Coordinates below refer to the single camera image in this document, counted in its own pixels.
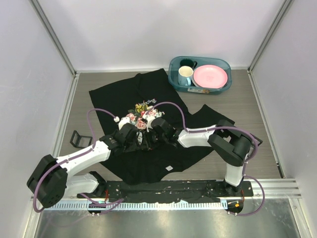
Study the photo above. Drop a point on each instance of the right black display box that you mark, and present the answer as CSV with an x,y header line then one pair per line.
x,y
258,141

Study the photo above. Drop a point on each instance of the black display box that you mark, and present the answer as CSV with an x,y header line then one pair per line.
x,y
80,141
258,141

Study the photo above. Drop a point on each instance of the pink plate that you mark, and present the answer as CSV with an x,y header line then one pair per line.
x,y
210,76

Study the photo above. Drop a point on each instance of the dark green mug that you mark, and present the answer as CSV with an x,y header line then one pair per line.
x,y
189,63

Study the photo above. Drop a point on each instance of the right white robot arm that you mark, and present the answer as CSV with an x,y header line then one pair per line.
x,y
232,144

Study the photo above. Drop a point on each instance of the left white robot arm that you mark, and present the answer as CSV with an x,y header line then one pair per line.
x,y
55,178

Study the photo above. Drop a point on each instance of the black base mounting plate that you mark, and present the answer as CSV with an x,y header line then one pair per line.
x,y
168,191

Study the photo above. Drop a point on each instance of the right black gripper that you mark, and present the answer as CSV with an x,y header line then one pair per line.
x,y
148,141

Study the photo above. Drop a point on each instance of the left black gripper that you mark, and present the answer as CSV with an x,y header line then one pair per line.
x,y
135,145

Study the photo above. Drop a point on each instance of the black floral print t-shirt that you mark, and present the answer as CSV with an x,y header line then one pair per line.
x,y
149,166

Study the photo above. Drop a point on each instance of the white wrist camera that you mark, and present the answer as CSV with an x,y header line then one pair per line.
x,y
121,122
148,117

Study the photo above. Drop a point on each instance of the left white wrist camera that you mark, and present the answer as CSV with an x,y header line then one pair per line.
x,y
121,122

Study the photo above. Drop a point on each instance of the light blue mug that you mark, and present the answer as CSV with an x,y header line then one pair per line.
x,y
185,75

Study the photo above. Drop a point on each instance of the left black display box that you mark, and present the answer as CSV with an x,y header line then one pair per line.
x,y
80,141

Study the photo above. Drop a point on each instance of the white slotted cable duct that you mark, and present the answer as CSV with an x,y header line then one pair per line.
x,y
77,205

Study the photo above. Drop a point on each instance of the teal plastic basin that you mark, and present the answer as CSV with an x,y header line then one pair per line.
x,y
175,65

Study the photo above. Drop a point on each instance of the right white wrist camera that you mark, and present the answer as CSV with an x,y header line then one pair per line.
x,y
148,117

